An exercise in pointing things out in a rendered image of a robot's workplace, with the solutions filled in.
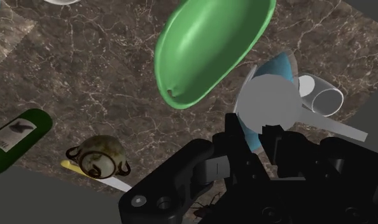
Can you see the white round object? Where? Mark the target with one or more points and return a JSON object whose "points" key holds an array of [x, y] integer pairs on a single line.
{"points": [[61, 1]]}

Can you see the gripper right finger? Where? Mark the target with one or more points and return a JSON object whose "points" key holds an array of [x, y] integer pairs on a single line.
{"points": [[338, 167]]}

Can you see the grey ladle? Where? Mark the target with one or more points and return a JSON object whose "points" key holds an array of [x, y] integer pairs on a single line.
{"points": [[268, 100]]}

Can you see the clear glass cup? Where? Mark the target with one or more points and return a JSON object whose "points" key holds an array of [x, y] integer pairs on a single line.
{"points": [[327, 99]]}

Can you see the green bottle with white label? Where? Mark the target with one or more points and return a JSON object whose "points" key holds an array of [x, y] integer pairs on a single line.
{"points": [[9, 145]]}

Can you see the green bowl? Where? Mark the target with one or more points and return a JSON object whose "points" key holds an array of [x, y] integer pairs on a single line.
{"points": [[207, 52]]}

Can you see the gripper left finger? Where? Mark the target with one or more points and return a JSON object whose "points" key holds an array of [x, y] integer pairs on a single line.
{"points": [[173, 183]]}

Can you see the blue glass cup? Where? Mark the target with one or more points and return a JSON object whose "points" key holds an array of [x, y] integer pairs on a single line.
{"points": [[277, 66]]}

